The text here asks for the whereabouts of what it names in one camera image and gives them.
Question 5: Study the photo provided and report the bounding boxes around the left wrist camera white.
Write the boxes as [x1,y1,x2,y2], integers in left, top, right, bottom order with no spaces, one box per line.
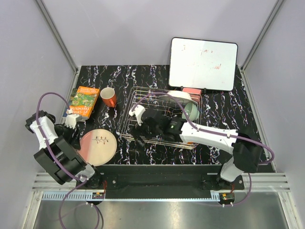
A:
[64,109,82,129]

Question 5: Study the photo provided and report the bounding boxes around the green celadon bowl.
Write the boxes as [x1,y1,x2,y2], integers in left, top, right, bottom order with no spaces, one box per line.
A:
[184,102,199,122]

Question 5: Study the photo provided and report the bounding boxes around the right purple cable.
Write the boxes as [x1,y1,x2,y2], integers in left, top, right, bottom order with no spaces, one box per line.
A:
[132,92,276,206]

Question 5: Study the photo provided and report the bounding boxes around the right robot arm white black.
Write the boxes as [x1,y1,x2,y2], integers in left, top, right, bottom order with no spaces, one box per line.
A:
[129,106,263,189]

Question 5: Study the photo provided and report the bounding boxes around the metal wire dish rack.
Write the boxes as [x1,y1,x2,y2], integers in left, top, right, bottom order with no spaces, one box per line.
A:
[118,86,203,149]

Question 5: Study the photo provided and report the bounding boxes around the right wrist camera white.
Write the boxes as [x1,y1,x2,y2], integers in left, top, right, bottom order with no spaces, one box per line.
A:
[129,105,145,126]

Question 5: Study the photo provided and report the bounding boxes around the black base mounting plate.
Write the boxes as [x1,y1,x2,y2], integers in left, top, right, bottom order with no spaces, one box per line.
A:
[75,164,245,190]

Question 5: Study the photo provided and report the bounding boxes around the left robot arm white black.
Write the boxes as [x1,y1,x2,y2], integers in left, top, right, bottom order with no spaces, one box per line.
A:
[25,110,103,189]

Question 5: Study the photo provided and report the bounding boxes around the pink cream branch plate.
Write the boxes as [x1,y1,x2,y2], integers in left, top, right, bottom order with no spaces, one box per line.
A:
[78,129,117,167]

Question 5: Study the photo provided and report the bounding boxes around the orange mug white inside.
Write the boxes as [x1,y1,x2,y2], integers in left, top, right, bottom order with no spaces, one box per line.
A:
[100,87,117,108]

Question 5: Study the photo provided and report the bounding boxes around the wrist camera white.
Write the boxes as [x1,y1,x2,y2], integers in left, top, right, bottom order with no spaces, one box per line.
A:
[64,109,82,129]
[129,105,145,126]

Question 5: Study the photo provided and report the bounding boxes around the white fluted plate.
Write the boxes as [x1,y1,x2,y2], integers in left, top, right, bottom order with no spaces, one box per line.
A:
[159,91,192,105]

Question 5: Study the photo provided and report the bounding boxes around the white whiteboard black frame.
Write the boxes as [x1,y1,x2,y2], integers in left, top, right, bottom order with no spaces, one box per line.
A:
[168,37,238,91]

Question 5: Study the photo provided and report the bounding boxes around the orange treehouse book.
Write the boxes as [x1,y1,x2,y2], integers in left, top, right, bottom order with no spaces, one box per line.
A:
[68,86,100,121]

